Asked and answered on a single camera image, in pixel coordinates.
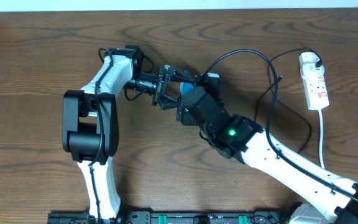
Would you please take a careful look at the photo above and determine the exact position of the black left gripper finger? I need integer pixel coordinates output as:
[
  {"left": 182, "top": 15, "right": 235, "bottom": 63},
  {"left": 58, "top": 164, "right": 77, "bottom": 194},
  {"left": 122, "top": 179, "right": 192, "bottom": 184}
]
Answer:
[
  {"left": 169, "top": 70, "right": 194, "bottom": 83},
  {"left": 160, "top": 95, "right": 180, "bottom": 110}
]

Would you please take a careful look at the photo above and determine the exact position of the blue Galaxy smartphone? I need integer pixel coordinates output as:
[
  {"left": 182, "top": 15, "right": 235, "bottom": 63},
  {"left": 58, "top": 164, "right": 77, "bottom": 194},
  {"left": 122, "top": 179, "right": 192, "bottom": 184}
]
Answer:
[{"left": 179, "top": 82, "right": 194, "bottom": 96}]

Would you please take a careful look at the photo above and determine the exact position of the black USB charging cable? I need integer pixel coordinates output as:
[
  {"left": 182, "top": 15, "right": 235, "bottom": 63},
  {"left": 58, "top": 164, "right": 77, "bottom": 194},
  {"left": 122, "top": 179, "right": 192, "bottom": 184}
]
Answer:
[{"left": 253, "top": 47, "right": 323, "bottom": 155}]

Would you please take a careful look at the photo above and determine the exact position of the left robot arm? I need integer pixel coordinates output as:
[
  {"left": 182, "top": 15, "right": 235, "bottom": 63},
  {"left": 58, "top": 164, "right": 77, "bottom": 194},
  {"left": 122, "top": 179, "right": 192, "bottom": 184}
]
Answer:
[{"left": 62, "top": 45, "right": 193, "bottom": 223}]

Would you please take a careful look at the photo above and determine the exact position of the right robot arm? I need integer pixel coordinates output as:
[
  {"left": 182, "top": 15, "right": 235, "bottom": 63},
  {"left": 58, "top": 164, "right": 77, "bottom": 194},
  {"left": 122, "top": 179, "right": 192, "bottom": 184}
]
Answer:
[{"left": 177, "top": 86, "right": 358, "bottom": 223}]

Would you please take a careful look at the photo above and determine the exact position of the white charger adapter plug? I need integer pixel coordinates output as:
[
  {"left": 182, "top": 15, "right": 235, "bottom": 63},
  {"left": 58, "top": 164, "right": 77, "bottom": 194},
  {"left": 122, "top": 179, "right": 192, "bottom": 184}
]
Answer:
[{"left": 299, "top": 52, "right": 320, "bottom": 67}]

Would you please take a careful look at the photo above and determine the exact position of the white power strip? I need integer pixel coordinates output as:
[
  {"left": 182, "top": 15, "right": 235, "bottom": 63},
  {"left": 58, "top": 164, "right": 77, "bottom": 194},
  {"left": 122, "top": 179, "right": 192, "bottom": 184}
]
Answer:
[{"left": 300, "top": 63, "right": 329, "bottom": 111}]

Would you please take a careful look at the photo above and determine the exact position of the white power strip cord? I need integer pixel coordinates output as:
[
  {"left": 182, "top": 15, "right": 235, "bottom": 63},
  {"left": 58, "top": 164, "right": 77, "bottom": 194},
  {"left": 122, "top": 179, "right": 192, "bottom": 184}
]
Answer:
[{"left": 318, "top": 108, "right": 326, "bottom": 169}]

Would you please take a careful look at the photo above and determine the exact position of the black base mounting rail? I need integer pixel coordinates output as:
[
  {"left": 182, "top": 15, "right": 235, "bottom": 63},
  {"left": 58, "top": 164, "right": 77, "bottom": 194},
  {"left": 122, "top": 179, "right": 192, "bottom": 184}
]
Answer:
[{"left": 47, "top": 210, "right": 291, "bottom": 224}]

